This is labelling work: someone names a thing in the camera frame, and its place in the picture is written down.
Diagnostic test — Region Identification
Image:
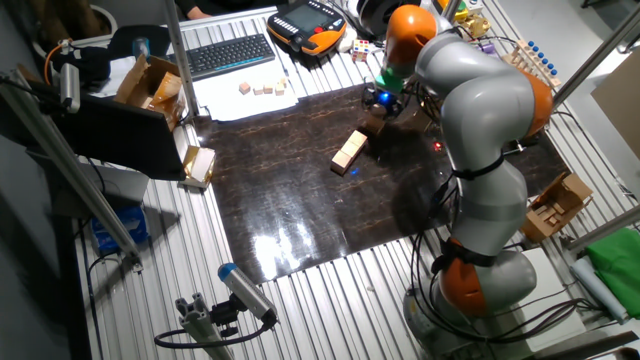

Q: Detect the wooden rack with blue caps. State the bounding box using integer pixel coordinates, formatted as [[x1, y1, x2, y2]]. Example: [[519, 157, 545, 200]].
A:
[[501, 39, 563, 90]]

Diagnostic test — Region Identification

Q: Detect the colourful Rubik's cube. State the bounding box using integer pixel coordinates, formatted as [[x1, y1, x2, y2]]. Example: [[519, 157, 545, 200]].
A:
[[351, 38, 372, 63]]

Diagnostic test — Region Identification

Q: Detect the black flat bar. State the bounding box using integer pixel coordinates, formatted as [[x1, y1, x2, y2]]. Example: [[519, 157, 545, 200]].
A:
[[529, 329, 640, 360]]

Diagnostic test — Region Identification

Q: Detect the cardboard box with wooden pieces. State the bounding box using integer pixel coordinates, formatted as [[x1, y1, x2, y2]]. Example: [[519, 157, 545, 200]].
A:
[[520, 171, 595, 245]]

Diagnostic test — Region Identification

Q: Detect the dark marble pattern mat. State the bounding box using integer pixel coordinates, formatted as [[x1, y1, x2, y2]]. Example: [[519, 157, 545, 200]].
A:
[[192, 82, 571, 286]]

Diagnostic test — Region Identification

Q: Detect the silver depth camera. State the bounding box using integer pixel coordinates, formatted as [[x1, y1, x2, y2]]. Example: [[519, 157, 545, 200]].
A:
[[58, 62, 82, 115]]

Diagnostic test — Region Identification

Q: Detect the blue plastic packet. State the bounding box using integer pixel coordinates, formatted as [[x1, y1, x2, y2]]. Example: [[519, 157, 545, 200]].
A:
[[89, 204, 151, 256]]

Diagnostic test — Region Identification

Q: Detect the black flat panel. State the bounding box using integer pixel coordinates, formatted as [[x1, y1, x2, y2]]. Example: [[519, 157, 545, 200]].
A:
[[47, 92, 187, 182]]

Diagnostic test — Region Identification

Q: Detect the golden metal object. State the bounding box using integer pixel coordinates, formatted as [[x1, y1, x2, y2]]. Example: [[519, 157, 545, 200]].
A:
[[457, 13, 493, 40]]

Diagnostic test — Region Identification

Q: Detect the silver camera with blue cap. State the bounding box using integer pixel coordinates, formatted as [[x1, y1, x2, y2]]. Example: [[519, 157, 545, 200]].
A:
[[216, 261, 279, 327]]

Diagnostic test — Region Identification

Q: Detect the white gold foil box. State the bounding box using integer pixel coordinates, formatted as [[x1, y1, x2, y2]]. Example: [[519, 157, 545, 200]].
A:
[[178, 144, 218, 191]]

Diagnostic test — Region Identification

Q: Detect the yellow green emergency button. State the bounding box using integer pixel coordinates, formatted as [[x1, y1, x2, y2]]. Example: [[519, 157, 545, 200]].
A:
[[435, 0, 471, 23]]

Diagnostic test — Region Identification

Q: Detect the aluminium frame beam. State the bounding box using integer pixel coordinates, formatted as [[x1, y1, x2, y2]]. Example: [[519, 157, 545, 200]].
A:
[[566, 203, 640, 255], [0, 69, 145, 274]]

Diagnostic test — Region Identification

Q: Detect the blue translucent cup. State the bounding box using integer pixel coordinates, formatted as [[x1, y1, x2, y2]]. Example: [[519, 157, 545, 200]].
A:
[[131, 36, 152, 62]]

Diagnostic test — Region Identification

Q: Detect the black orange teach pendant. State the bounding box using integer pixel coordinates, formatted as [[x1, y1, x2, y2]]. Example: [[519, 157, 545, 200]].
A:
[[266, 0, 349, 57]]

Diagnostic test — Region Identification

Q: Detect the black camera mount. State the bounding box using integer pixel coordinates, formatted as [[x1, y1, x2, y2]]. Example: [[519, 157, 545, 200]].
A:
[[208, 295, 242, 339]]

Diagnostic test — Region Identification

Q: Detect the white paper sheet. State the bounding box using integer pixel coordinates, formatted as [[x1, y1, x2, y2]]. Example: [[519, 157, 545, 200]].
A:
[[191, 58, 300, 123]]

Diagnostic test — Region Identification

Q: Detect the white base board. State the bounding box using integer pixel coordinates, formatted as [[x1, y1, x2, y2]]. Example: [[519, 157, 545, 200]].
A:
[[499, 246, 587, 353]]

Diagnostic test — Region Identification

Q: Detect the black fabric bag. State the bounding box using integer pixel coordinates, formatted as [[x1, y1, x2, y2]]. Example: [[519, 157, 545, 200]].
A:
[[49, 24, 172, 85]]

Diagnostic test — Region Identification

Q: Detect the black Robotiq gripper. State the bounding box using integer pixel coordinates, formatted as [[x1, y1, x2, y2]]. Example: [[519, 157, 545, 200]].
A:
[[362, 85, 406, 121]]

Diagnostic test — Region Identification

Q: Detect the open brown cardboard box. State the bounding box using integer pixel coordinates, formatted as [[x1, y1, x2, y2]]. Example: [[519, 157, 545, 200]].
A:
[[113, 53, 187, 133]]

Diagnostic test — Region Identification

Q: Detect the black cable with plug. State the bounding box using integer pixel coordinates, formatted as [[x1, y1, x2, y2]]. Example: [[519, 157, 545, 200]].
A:
[[427, 167, 459, 236]]

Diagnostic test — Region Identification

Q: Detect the brown cardboard panel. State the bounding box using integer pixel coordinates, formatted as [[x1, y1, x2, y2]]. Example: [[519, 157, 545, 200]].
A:
[[589, 49, 640, 162]]

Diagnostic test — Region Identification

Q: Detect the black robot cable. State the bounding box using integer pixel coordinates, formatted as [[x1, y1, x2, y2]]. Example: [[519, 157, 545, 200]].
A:
[[407, 229, 604, 347]]

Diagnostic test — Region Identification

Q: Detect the green cloth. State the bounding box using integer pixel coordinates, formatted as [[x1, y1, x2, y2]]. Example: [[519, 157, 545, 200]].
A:
[[584, 227, 640, 321]]

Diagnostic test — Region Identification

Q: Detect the aluminium frame post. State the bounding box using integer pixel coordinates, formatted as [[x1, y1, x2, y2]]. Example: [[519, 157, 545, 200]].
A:
[[162, 0, 202, 117], [439, 0, 464, 24], [548, 7, 640, 109]]

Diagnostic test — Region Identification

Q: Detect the white rolled sheet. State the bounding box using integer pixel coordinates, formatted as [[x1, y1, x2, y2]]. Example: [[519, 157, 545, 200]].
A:
[[569, 254, 630, 326]]

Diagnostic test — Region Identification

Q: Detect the grey flat box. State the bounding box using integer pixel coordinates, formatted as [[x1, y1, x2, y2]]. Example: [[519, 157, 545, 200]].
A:
[[77, 160, 151, 207]]

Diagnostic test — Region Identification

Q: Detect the orange cable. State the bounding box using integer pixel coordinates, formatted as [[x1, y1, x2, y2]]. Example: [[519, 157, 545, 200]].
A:
[[43, 38, 74, 87]]

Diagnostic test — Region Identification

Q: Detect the black camera cable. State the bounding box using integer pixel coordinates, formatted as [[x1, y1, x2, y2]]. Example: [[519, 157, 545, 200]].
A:
[[153, 309, 277, 350]]

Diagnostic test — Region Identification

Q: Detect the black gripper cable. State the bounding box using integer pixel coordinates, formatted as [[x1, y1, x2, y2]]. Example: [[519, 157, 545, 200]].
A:
[[402, 79, 446, 126]]

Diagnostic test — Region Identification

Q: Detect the short aluminium profile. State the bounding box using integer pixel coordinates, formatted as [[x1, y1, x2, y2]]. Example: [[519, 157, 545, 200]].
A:
[[174, 292, 236, 360]]

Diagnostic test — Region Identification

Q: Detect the black filament spool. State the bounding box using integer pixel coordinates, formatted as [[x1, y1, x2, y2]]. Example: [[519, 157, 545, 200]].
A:
[[355, 0, 396, 37]]

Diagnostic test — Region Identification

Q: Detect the green wrist mount adapter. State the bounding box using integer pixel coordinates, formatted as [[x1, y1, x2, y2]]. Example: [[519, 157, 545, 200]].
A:
[[374, 67, 409, 95]]

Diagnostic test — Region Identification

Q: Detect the white rounded object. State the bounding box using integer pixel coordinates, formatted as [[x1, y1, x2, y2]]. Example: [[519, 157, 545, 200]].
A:
[[337, 27, 358, 54]]

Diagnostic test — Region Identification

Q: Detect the black computer keyboard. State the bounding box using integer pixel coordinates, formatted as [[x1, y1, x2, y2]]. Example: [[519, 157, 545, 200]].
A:
[[166, 33, 277, 82]]

